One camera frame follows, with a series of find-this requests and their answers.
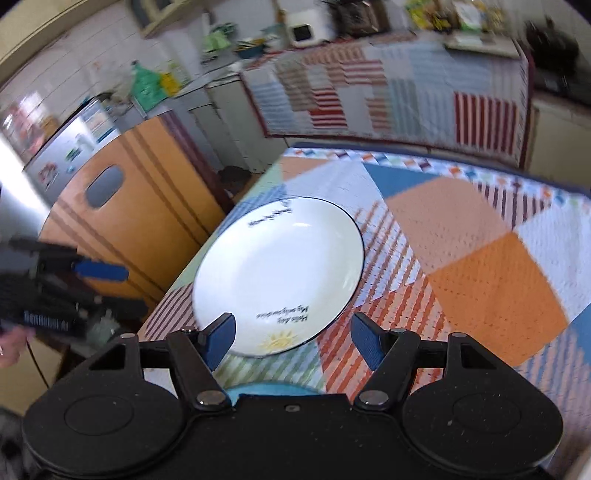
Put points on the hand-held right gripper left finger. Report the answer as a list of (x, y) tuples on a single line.
[(220, 340)]

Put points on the wooden chair back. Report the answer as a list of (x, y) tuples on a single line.
[(152, 207)]

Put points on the green cloth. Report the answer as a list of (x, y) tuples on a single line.
[(217, 39)]

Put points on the green plastic bag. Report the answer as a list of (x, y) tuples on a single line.
[(147, 87)]

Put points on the black wok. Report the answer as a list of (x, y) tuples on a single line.
[(551, 41)]

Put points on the black gas stove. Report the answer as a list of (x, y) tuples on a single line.
[(561, 81)]

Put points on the patchwork counter cloth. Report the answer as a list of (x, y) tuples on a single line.
[(369, 92)]

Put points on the white kitchen appliance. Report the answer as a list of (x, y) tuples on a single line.
[(304, 27)]

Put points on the white plate with sun print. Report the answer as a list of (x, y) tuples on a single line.
[(286, 272)]

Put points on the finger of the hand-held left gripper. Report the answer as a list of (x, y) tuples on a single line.
[(101, 271), (127, 308)]

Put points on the row of seasoning packets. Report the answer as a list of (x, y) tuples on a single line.
[(452, 11)]

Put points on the patchwork tablecloth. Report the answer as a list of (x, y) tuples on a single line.
[(475, 277)]

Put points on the white sink cabinet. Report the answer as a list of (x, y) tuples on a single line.
[(221, 120)]

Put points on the person's left hand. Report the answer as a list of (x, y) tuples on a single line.
[(8, 348)]

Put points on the blue basin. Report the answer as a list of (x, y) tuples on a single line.
[(251, 49)]

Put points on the light blue round object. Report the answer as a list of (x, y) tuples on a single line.
[(272, 390)]

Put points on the pale cutting board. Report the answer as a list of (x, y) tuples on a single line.
[(480, 45)]

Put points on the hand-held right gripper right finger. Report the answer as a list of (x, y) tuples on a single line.
[(367, 344)]

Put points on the silver refrigerator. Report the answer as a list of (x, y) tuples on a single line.
[(64, 147)]

